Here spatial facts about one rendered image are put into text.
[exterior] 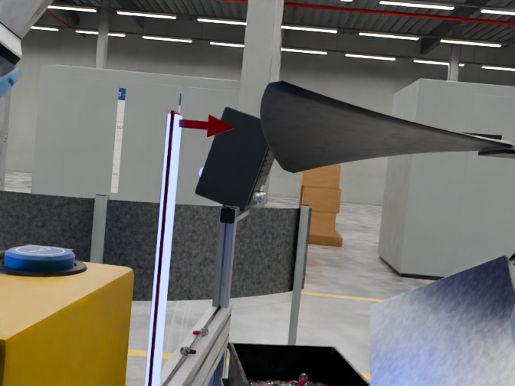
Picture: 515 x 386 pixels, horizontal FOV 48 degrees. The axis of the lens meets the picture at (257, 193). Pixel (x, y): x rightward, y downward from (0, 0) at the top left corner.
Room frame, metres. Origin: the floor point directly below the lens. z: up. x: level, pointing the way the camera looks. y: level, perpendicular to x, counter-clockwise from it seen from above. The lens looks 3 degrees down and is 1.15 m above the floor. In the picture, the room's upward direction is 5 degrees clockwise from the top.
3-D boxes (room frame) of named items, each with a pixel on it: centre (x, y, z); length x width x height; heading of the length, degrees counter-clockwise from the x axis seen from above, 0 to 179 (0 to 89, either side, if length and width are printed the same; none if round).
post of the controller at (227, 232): (1.12, 0.05, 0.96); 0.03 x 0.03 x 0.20; 84
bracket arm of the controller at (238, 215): (1.22, 0.04, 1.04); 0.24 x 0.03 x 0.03; 174
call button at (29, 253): (0.35, 0.13, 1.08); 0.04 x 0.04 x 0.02
